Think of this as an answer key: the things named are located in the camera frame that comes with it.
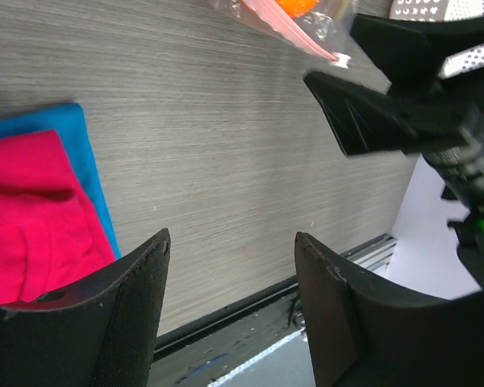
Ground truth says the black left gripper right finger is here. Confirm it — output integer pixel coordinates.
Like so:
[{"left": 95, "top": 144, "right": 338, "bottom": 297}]
[{"left": 294, "top": 232, "right": 484, "bottom": 386}]

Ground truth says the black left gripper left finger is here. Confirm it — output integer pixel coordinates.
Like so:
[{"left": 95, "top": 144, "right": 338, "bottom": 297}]
[{"left": 0, "top": 228, "right": 171, "bottom": 386}]

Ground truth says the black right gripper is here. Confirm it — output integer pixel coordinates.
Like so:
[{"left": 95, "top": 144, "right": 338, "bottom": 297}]
[{"left": 303, "top": 14, "right": 484, "bottom": 289}]

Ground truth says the clear zip top bag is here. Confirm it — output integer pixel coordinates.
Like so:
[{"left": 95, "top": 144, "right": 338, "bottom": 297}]
[{"left": 210, "top": 0, "right": 357, "bottom": 69}]

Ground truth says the orange fake orange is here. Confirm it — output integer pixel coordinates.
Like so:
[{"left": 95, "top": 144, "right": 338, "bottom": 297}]
[{"left": 276, "top": 0, "right": 319, "bottom": 18}]

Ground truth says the white perforated plastic basket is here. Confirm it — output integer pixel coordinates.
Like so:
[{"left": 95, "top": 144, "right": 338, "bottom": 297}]
[{"left": 388, "top": 0, "right": 484, "bottom": 80}]

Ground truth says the red folded cloth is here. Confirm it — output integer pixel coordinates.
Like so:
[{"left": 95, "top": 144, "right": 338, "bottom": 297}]
[{"left": 0, "top": 131, "right": 115, "bottom": 305}]

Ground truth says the blue folded cloth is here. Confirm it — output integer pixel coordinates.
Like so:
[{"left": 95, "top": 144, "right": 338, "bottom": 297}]
[{"left": 0, "top": 103, "right": 121, "bottom": 259}]

